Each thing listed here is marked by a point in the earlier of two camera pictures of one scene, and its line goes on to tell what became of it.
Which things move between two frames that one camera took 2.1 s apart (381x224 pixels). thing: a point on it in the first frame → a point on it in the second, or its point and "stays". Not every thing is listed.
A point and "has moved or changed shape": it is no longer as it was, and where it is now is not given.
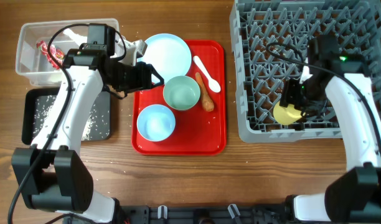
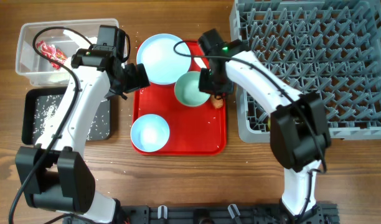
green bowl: [182, 93] has moved or changed shape
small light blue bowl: [155, 122] has moved or changed shape
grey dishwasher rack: [270, 41] stays
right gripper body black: [300, 95] → [208, 83]
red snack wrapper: [57, 53] stays
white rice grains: [97, 126] stays
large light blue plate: [169, 55] stays
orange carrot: [207, 102] → [217, 101]
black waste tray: [36, 103] stays
